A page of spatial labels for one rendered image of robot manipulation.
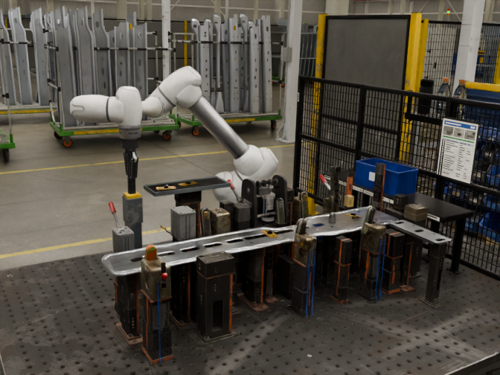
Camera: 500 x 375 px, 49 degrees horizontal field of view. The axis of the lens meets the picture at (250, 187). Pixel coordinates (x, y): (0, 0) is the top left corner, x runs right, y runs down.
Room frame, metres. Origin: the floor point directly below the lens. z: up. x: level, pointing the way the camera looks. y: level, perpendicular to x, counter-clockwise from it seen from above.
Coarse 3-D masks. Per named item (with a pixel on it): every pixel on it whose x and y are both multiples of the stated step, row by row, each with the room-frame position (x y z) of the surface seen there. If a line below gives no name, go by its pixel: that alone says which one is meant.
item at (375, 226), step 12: (372, 228) 2.24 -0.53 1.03; (384, 228) 2.23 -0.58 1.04; (372, 240) 2.24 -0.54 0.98; (384, 240) 2.23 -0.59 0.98; (372, 252) 2.22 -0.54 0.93; (384, 252) 2.23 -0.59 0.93; (372, 264) 2.23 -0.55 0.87; (360, 276) 2.27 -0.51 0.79; (372, 276) 2.22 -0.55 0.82; (360, 288) 2.27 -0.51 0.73; (372, 288) 2.22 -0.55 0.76; (372, 300) 2.21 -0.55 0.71
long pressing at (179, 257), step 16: (336, 224) 2.37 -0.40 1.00; (352, 224) 2.38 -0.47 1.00; (384, 224) 2.41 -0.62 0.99; (192, 240) 2.12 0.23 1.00; (208, 240) 2.12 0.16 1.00; (224, 240) 2.13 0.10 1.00; (256, 240) 2.14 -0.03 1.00; (272, 240) 2.15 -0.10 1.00; (288, 240) 2.16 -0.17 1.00; (112, 256) 1.94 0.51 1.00; (128, 256) 1.94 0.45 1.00; (144, 256) 1.95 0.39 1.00; (176, 256) 1.95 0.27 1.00; (192, 256) 1.96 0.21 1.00; (112, 272) 1.80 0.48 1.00; (128, 272) 1.80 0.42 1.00
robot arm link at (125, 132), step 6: (120, 126) 2.22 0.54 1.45; (126, 126) 2.21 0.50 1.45; (132, 126) 2.22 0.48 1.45; (138, 126) 2.24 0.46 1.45; (120, 132) 2.23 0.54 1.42; (126, 132) 2.21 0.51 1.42; (132, 132) 2.21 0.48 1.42; (138, 132) 2.24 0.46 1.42; (126, 138) 2.21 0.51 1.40; (132, 138) 2.22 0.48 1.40
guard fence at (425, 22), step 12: (456, 24) 6.47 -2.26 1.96; (492, 24) 6.79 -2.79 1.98; (420, 36) 6.22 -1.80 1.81; (444, 36) 6.41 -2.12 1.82; (456, 36) 6.51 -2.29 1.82; (420, 48) 6.20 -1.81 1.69; (480, 48) 6.73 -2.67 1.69; (420, 60) 6.19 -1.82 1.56; (420, 72) 6.20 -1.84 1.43; (432, 72) 6.34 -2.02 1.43; (492, 72) 6.88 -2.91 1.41; (312, 120) 5.52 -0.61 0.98
